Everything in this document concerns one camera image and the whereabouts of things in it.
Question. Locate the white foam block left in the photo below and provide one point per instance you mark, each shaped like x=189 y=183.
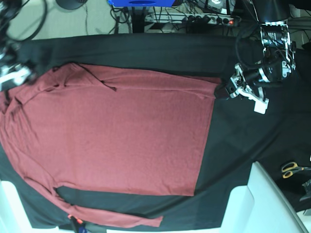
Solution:
x=13 y=218

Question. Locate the black table stand column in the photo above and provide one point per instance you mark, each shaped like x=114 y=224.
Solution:
x=138 y=15

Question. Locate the orange blue clamp bottom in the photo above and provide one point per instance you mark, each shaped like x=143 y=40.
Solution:
x=77 y=227

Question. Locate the yellow-handled scissors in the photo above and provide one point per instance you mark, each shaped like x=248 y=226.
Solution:
x=292 y=168

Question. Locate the blue plastic box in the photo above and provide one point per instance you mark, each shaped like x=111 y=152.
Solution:
x=141 y=3

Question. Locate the white foam block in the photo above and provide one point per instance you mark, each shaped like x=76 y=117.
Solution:
x=260 y=207
x=13 y=218

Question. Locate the red long-sleeve T-shirt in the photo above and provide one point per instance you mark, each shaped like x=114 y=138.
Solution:
x=108 y=129

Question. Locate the white foam block right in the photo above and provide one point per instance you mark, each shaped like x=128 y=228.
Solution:
x=260 y=207

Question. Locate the white power strip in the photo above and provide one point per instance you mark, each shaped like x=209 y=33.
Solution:
x=215 y=19

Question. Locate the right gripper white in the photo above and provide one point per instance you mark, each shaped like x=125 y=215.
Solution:
x=17 y=74

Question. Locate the black table cloth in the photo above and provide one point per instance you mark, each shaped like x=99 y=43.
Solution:
x=236 y=138

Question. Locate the black crumpled bag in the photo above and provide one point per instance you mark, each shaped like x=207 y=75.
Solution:
x=307 y=188

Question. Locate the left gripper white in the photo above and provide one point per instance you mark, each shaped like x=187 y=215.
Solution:
x=242 y=84

